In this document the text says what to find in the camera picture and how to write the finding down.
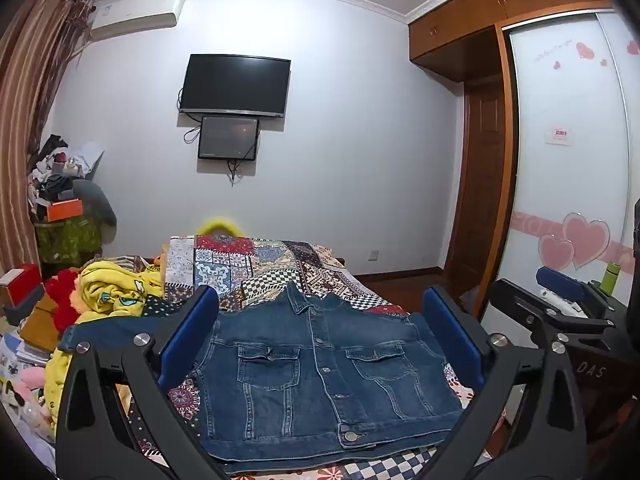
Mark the small black wall monitor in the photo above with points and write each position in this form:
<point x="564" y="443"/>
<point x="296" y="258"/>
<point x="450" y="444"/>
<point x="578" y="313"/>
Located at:
<point x="227" y="137"/>

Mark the black and white plush toy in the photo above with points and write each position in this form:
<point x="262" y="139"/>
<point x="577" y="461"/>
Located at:
<point x="20" y="400"/>

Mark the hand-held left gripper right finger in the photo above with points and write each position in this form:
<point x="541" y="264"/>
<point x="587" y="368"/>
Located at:
<point x="452" y="337"/>

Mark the red box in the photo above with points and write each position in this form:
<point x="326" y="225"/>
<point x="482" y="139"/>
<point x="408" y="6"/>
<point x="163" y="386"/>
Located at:
<point x="20" y="277"/>

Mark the green patterned cloth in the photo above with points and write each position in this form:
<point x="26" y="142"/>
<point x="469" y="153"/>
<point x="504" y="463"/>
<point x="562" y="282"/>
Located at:
<point x="70" y="240"/>

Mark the grey bag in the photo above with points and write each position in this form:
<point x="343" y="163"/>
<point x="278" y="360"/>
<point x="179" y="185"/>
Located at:
<point x="95" y="200"/>

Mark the yellow fluffy object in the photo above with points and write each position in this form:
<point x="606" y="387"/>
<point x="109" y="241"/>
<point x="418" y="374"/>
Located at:
<point x="220" y="225"/>

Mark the striped brown curtain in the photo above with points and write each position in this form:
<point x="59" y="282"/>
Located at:
<point x="30" y="85"/>

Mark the yellow cartoon blanket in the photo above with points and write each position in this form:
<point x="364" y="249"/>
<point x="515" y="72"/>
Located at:
<point x="110" y="290"/>

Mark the black wall television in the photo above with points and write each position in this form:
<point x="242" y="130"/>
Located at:
<point x="235" y="85"/>

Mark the patchwork bed cover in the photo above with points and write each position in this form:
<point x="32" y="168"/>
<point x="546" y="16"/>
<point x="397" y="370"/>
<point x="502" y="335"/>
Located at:
<point x="280" y="270"/>

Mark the pale purple cloth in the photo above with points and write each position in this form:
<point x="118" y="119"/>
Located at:
<point x="470" y="296"/>

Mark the pile of clothes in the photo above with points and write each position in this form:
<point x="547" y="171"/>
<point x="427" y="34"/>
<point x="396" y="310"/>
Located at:
<point x="55" y="180"/>

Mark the wooden door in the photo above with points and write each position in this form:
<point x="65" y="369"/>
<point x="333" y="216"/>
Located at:
<point x="480" y="170"/>

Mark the blue denim jacket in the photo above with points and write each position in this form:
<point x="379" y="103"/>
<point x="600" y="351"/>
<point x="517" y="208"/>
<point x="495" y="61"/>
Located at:
<point x="300" y="385"/>

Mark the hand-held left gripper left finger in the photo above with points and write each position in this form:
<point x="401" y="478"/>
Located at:
<point x="186" y="340"/>

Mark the green bottle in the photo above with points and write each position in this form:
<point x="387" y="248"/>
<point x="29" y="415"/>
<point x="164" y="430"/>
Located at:
<point x="609" y="280"/>

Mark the brown cardboard box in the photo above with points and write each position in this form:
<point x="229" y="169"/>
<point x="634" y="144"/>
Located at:
<point x="40" y="325"/>

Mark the red plush toy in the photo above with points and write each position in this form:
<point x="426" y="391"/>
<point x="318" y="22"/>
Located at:
<point x="62" y="305"/>

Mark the wooden overhead cabinet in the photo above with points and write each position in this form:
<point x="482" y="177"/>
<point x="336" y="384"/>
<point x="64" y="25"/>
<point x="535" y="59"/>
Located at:
<point x="475" y="20"/>

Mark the white wall socket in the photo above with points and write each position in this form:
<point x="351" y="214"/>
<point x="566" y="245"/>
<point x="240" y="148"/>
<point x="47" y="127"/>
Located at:
<point x="373" y="255"/>

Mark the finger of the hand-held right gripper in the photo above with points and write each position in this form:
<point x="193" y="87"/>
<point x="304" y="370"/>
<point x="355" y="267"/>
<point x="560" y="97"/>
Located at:
<point x="515" y="305"/>
<point x="560" y="280"/>

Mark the white air conditioner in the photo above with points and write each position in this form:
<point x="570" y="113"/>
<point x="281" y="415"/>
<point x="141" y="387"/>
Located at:
<point x="135" y="12"/>

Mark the orange box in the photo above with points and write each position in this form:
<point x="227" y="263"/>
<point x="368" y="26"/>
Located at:
<point x="62" y="209"/>

